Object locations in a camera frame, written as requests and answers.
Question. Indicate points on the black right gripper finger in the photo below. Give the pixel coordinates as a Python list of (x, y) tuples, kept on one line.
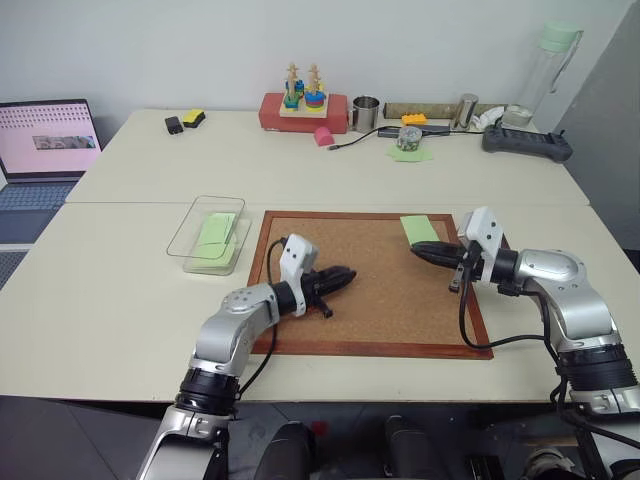
[(437, 248), (442, 260)]

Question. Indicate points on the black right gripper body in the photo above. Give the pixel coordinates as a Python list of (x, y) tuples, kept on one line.
[(467, 260)]

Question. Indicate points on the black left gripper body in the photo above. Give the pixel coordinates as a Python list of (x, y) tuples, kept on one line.
[(312, 287)]

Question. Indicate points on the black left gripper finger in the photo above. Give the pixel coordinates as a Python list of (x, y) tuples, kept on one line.
[(340, 273), (336, 287)]

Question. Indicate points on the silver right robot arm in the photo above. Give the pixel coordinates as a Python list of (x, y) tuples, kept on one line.
[(575, 305)]

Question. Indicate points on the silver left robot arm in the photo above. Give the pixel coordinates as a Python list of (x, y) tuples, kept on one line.
[(235, 325)]

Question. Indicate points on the single green sticky note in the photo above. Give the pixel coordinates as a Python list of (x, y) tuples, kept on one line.
[(419, 229)]

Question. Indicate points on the green note under jar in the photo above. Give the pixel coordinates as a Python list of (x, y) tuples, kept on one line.
[(407, 156)]

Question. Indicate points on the clear jar of pushpins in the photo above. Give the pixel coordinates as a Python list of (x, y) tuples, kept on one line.
[(408, 139)]

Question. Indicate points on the clear plastic box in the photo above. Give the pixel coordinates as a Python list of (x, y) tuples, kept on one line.
[(197, 265)]

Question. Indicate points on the red rectangular box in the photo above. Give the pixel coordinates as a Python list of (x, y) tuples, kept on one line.
[(270, 115)]

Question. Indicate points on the wood-framed cork board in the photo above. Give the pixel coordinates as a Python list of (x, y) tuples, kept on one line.
[(380, 305)]

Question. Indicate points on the stack of green notes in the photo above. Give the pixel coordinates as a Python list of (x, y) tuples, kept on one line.
[(215, 237)]

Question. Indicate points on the black usb hub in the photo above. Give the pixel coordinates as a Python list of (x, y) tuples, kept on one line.
[(435, 131)]

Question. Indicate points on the yellow toy brick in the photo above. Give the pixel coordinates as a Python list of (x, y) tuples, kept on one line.
[(415, 119)]

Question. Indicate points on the dark grey handheld controller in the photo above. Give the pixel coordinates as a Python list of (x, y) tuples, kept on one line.
[(525, 142)]

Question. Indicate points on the pink arched block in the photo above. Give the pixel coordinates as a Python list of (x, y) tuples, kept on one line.
[(325, 137)]

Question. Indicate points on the white crumpled cloth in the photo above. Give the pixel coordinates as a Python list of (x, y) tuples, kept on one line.
[(489, 119)]

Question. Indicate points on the shiny metal cylinder cup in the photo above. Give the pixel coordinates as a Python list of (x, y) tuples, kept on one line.
[(466, 110)]

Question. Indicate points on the small clear lidded container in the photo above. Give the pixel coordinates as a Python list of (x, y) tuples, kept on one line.
[(517, 116)]

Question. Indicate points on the grey upright panel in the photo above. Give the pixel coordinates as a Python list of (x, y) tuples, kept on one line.
[(610, 140)]

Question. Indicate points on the clear bottle with green lid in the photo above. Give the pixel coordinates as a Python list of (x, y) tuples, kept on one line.
[(547, 70)]

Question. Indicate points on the yellow and black eraser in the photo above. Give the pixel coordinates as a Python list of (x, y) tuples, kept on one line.
[(193, 118)]

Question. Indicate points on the black eraser block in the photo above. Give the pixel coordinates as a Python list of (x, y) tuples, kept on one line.
[(174, 125)]

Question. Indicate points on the open laptop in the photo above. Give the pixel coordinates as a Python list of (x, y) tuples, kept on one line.
[(45, 140)]

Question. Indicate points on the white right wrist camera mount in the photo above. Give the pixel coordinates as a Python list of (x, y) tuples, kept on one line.
[(484, 232)]

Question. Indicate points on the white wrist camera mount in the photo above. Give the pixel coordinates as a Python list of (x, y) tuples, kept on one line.
[(296, 257), (484, 232)]

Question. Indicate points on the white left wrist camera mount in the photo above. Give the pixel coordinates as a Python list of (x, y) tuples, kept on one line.
[(296, 257)]

